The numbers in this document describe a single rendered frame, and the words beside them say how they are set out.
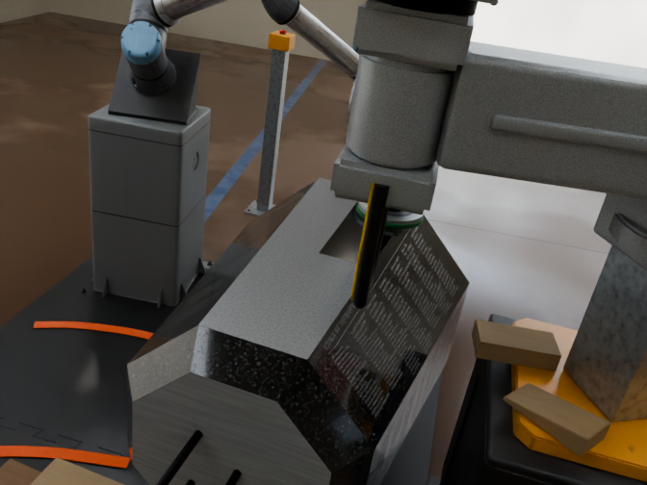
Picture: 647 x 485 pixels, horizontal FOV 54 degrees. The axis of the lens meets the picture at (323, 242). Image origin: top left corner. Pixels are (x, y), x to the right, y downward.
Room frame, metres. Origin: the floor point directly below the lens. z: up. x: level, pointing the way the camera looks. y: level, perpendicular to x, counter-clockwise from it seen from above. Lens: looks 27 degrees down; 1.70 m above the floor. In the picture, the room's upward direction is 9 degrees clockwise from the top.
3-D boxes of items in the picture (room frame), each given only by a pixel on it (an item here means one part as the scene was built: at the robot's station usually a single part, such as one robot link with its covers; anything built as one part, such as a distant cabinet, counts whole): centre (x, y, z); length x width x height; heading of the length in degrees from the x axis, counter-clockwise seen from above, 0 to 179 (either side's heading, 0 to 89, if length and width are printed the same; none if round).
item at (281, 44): (3.60, 0.40, 0.54); 0.20 x 0.20 x 1.09; 80
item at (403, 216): (1.89, -0.20, 0.89); 0.21 x 0.21 x 0.01
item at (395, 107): (1.24, -0.11, 1.39); 0.19 x 0.19 x 0.20
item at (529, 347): (1.34, -0.52, 0.81); 0.20 x 0.10 x 0.05; 88
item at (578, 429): (1.11, -0.56, 0.80); 0.20 x 0.10 x 0.05; 43
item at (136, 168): (2.61, 0.81, 0.43); 0.50 x 0.50 x 0.85; 86
